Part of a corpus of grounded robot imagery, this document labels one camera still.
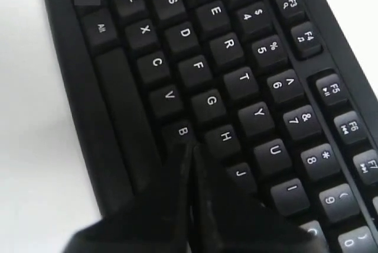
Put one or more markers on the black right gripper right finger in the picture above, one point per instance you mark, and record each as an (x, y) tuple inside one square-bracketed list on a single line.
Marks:
[(229, 220)]

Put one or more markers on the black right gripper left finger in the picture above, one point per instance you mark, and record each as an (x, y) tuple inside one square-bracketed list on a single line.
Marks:
[(156, 221)]

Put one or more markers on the black acer keyboard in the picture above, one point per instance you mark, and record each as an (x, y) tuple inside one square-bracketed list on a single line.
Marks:
[(271, 87)]

